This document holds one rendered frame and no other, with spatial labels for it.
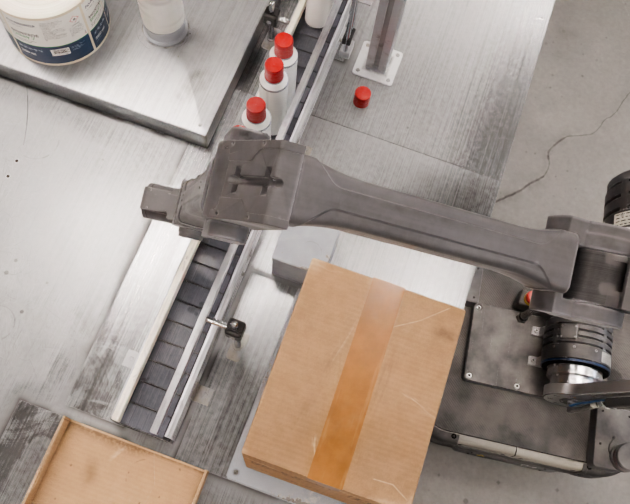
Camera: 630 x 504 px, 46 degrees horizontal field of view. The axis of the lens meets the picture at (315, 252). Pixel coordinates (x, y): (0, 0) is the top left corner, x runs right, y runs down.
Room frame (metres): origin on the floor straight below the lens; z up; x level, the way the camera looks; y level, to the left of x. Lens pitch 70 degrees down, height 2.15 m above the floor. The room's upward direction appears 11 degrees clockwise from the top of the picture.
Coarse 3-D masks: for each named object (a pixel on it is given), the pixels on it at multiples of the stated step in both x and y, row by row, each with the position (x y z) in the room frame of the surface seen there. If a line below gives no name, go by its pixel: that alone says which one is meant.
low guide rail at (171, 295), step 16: (304, 0) 0.99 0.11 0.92; (288, 32) 0.91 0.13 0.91; (192, 240) 0.44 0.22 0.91; (192, 256) 0.41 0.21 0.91; (176, 288) 0.35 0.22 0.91; (160, 320) 0.29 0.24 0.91; (144, 352) 0.23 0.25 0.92; (128, 384) 0.17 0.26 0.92; (128, 400) 0.15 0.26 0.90; (112, 416) 0.11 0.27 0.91
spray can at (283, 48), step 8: (280, 40) 0.77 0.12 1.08; (288, 40) 0.77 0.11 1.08; (272, 48) 0.78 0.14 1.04; (280, 48) 0.75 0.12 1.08; (288, 48) 0.76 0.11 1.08; (272, 56) 0.76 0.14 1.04; (280, 56) 0.75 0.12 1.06; (288, 56) 0.76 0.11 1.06; (296, 56) 0.77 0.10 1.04; (288, 64) 0.75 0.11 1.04; (296, 64) 0.76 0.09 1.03; (288, 72) 0.75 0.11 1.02; (296, 72) 0.77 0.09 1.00; (288, 88) 0.75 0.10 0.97; (288, 96) 0.75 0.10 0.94; (288, 104) 0.75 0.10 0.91
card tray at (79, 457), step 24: (72, 432) 0.08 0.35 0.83; (96, 432) 0.09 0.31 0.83; (48, 456) 0.04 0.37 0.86; (72, 456) 0.05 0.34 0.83; (96, 456) 0.05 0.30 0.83; (120, 456) 0.06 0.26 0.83; (144, 456) 0.07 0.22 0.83; (168, 456) 0.07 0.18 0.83; (48, 480) 0.00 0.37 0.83; (72, 480) 0.01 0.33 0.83; (96, 480) 0.01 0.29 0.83; (120, 480) 0.02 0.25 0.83; (144, 480) 0.03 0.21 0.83; (168, 480) 0.04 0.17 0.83; (192, 480) 0.04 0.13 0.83
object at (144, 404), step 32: (320, 32) 0.95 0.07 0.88; (320, 64) 0.87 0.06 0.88; (288, 128) 0.71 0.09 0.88; (224, 256) 0.43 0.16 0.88; (192, 288) 0.36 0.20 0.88; (224, 288) 0.37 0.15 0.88; (192, 320) 0.30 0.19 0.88; (160, 352) 0.24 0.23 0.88; (160, 384) 0.18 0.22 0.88; (128, 416) 0.12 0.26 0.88
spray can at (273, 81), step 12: (276, 60) 0.72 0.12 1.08; (264, 72) 0.71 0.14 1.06; (276, 72) 0.70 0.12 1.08; (264, 84) 0.70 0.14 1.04; (276, 84) 0.70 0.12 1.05; (264, 96) 0.69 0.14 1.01; (276, 96) 0.69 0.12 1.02; (276, 108) 0.69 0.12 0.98; (276, 120) 0.69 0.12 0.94; (276, 132) 0.69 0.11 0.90
